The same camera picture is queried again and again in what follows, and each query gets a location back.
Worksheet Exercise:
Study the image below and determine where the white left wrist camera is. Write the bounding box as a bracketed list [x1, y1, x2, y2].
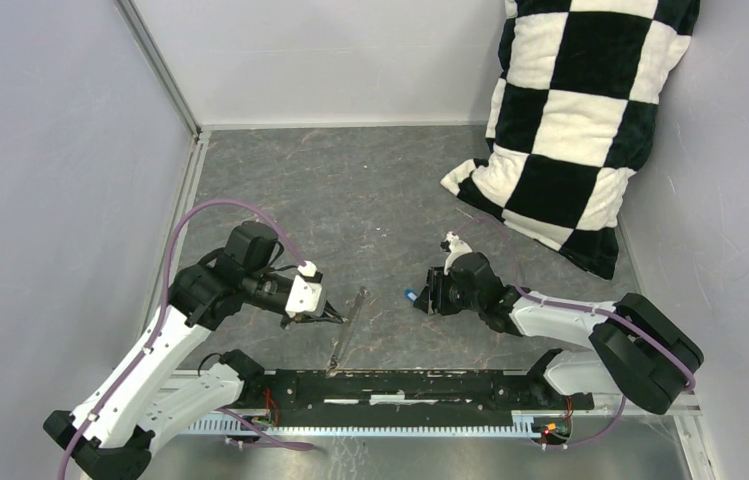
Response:
[285, 261, 326, 318]

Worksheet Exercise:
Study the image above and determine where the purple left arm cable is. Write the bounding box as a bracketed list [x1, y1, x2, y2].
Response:
[57, 197, 319, 480]

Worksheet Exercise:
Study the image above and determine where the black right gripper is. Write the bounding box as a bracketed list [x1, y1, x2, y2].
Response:
[412, 266, 483, 316]

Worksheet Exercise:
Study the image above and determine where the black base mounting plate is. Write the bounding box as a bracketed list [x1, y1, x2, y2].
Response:
[230, 369, 595, 427]

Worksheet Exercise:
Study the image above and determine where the aluminium frame rail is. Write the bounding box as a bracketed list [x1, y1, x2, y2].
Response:
[115, 0, 213, 372]

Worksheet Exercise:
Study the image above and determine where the black white checkered pillow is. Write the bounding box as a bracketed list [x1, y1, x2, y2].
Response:
[441, 0, 701, 280]

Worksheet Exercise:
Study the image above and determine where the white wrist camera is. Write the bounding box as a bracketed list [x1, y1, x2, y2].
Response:
[440, 231, 473, 275]
[285, 261, 326, 318]

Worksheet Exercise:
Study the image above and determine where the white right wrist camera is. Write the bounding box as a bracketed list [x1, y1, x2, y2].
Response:
[440, 231, 473, 275]

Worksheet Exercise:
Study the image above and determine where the white slotted cable duct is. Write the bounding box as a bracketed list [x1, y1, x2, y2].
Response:
[123, 413, 538, 439]

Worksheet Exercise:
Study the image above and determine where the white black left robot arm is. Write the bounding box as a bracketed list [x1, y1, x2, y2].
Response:
[43, 221, 345, 479]

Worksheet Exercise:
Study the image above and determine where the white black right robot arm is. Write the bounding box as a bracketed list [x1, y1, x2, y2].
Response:
[407, 252, 705, 414]

